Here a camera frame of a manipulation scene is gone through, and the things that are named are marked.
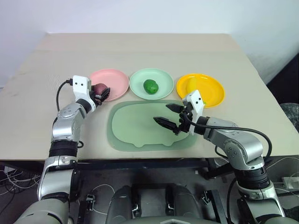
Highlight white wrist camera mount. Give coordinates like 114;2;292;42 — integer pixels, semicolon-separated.
182;89;206;136
71;75;93;104

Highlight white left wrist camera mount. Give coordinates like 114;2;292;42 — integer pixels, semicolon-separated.
71;75;93;104

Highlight green round fruit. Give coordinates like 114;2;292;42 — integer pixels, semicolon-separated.
142;79;160;95

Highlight light green round plate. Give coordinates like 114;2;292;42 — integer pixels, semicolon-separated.
129;67;175;101

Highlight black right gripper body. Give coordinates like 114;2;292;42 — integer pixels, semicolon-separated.
177;99;195;135

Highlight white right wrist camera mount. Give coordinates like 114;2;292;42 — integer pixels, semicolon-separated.
182;89;206;136

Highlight black panel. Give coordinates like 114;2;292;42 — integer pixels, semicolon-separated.
265;52;299;106

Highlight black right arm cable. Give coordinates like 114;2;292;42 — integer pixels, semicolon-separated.
185;112;273;164

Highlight black table frame bar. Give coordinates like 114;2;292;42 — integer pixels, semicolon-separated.
74;158;212;171

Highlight purple sweet potato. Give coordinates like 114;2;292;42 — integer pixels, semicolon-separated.
92;83;110;96

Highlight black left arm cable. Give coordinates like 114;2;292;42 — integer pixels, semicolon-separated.
55;78;73;113

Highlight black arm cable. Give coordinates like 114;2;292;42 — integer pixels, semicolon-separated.
55;78;73;113
185;112;273;164

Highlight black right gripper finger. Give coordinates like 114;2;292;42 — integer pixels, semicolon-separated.
165;103;187;114
153;116;181;136

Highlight green bus-shaped tray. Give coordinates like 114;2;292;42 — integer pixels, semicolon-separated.
107;99;198;153

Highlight yellow round plate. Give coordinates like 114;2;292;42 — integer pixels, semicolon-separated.
176;73;226;109

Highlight white floor cables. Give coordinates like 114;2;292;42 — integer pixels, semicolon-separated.
0;163;44;196

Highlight dark grey rounded shape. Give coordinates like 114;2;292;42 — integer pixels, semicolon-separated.
109;185;139;220

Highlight yellow fruit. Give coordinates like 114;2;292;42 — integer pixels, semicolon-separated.
186;77;199;94

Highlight pink round plate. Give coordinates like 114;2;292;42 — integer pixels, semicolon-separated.
89;68;130;102

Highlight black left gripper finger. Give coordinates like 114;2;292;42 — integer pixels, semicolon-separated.
99;87;111;101

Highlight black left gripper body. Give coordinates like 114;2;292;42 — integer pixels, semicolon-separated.
89;84;105;107

